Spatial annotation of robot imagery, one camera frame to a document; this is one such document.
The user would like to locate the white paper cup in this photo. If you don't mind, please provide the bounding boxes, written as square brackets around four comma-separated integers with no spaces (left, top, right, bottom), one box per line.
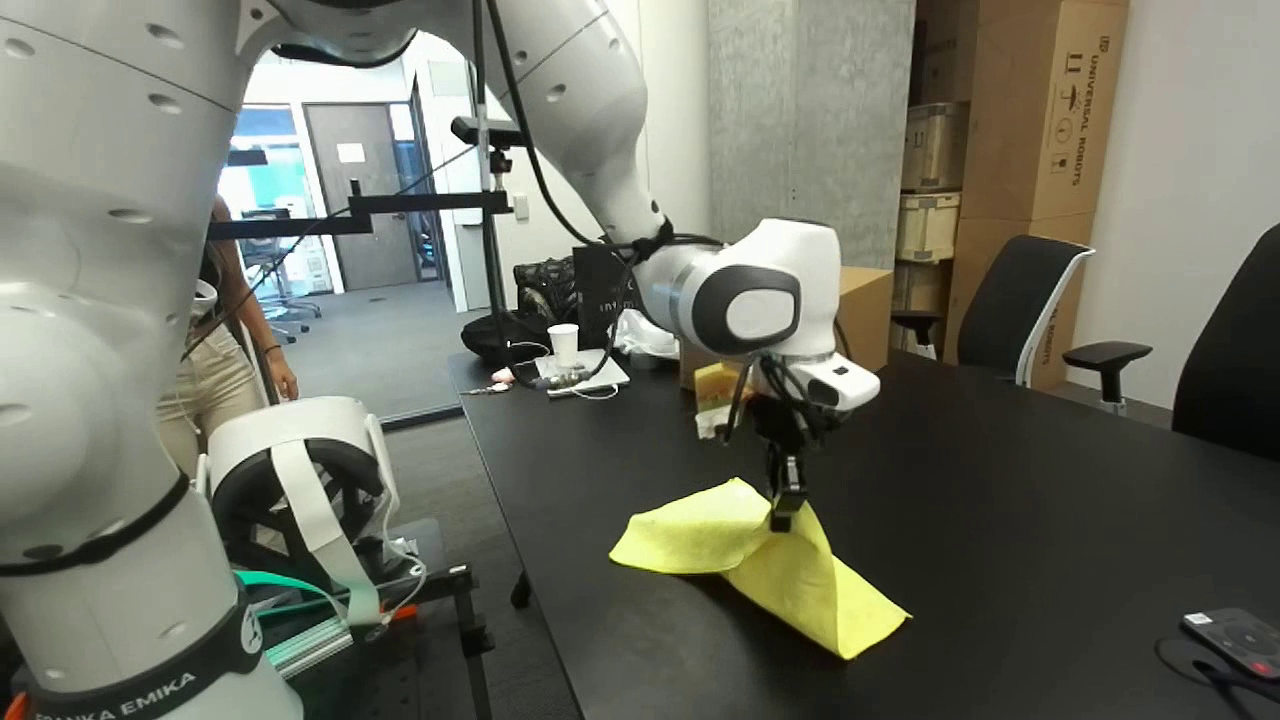
[547,322,581,358]

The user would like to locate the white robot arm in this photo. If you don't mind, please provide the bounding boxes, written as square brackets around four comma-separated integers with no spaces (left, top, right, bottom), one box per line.
[0,0,859,720]

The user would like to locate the black white office chair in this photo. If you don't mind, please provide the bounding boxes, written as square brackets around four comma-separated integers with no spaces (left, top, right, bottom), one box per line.
[956,237,1089,389]

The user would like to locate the black camera tripod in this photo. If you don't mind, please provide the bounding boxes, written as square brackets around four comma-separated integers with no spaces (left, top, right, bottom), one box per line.
[207,116,531,314]

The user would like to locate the tall cardboard box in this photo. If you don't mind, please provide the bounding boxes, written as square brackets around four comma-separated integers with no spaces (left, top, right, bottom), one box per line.
[928,0,1128,358]

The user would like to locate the black smartphone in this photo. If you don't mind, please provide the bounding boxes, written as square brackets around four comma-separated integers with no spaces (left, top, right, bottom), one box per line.
[1179,606,1280,683]

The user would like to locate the person in beige top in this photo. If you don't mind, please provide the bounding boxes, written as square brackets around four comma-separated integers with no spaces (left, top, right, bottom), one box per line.
[155,238,301,474]

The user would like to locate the yellow towel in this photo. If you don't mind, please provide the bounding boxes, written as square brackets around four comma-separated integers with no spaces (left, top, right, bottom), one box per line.
[607,474,914,658]

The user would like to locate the right side black chair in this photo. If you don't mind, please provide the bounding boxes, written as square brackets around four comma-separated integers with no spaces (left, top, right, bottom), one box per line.
[1061,218,1280,465]

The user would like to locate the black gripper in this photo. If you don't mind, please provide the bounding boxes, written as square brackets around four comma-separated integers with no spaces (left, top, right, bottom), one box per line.
[748,356,837,532]

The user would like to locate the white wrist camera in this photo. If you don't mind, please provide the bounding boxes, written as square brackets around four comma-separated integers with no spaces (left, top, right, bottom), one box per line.
[794,351,882,413]

